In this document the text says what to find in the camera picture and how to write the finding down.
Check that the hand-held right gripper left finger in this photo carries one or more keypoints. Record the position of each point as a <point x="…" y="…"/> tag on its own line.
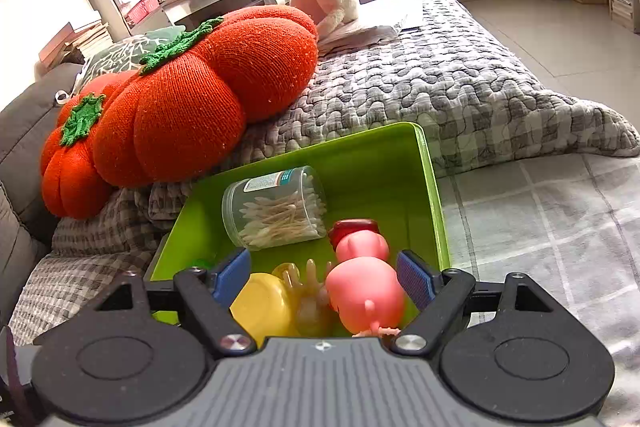
<point x="230" y="274"/>

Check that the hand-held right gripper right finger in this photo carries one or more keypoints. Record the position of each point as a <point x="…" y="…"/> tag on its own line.
<point x="415" y="279"/>

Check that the yellow toy lemon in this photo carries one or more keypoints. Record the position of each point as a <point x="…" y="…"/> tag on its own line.
<point x="265" y="307"/>

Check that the pink pig toy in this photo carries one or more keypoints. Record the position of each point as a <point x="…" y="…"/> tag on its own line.
<point x="365" y="287"/>

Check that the clear cotton swab jar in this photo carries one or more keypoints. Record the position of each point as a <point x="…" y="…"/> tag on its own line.
<point x="275" y="212"/>

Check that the amber antler toy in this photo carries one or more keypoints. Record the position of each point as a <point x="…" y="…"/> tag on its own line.
<point x="312" y="302"/>

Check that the green plastic box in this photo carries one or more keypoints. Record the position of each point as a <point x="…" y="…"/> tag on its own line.
<point x="370" y="177"/>

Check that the grey grid sheet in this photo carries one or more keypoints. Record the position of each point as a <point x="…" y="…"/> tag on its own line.
<point x="540" y="232"/>

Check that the large orange pumpkin cushion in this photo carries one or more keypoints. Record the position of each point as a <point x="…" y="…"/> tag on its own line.
<point x="210" y="87"/>

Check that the small orange pumpkin cushion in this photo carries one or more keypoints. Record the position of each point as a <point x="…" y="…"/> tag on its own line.
<point x="70" y="172"/>

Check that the grey checkered quilt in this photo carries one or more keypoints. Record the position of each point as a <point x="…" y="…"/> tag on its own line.
<point x="450" y="82"/>

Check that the grey sofa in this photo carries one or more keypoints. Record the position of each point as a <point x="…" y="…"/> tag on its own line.
<point x="25" y="132"/>

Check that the teal patterned cushion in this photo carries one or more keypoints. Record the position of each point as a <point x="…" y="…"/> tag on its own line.
<point x="110" y="54"/>

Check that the white papers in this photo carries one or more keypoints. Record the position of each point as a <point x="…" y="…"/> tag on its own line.
<point x="380" y="22"/>

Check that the stack of books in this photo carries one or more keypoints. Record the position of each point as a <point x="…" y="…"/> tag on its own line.
<point x="75" y="44"/>

